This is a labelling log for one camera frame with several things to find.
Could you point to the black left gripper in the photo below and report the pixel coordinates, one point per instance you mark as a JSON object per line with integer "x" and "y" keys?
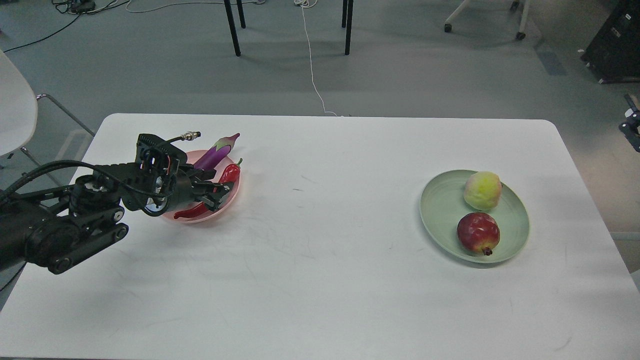
{"x": 191, "y": 184}

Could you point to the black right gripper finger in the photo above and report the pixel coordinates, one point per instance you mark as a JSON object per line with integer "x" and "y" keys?
{"x": 630, "y": 127}

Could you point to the red chili pepper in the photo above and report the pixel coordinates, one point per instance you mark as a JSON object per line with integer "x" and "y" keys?
{"x": 231, "y": 174}

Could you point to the purple eggplant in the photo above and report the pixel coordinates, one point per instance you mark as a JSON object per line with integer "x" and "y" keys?
{"x": 221, "y": 148}

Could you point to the yellow green peach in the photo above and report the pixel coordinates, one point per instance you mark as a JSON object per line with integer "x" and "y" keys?
{"x": 483, "y": 190}

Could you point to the red pomegranate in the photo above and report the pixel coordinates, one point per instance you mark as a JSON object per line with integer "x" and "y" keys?
{"x": 479, "y": 233}

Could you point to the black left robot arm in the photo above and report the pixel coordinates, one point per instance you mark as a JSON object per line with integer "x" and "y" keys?
{"x": 64, "y": 212}

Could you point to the pink plate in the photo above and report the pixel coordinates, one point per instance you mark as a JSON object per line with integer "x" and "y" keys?
{"x": 192, "y": 157}

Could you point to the black equipment case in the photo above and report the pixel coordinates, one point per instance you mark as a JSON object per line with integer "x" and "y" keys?
{"x": 613, "y": 56}

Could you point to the white rolling chair base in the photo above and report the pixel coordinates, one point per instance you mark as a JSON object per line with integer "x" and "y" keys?
{"x": 478, "y": 12}

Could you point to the black table leg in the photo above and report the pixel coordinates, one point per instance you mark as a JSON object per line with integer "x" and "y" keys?
{"x": 232, "y": 23}
{"x": 346, "y": 23}

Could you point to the white chair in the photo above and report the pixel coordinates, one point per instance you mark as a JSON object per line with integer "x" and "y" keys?
{"x": 19, "y": 110}

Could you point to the green plate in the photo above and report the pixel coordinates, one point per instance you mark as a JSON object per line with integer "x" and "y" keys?
{"x": 442, "y": 206}

